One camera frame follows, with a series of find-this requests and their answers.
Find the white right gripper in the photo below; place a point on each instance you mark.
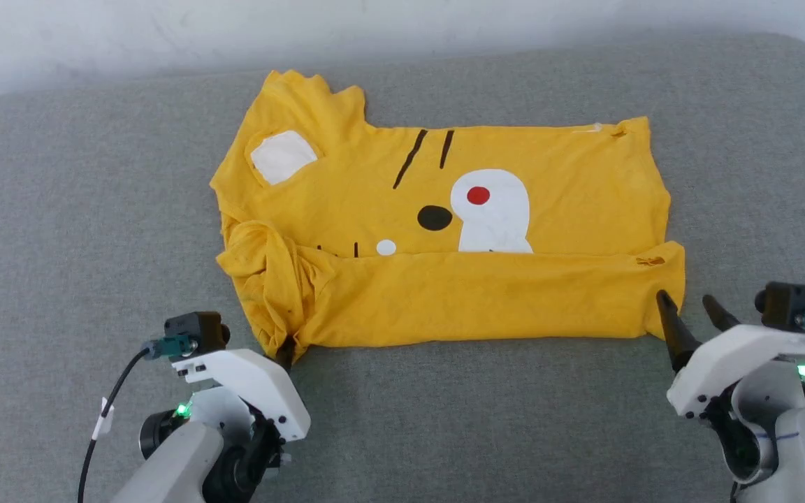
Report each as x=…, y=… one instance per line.
x=731, y=363

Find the grey fabric sofa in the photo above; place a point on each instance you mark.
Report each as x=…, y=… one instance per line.
x=60, y=244

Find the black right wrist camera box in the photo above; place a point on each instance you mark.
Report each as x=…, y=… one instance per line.
x=790, y=304

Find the yellow cartoon face t-shirt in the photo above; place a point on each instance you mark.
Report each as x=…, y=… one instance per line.
x=486, y=293

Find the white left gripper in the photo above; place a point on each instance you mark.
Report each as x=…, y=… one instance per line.
x=256, y=388

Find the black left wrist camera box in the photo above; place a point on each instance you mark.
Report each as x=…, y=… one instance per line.
x=196, y=330

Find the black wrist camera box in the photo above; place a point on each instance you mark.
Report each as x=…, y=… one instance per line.
x=196, y=330
x=790, y=304

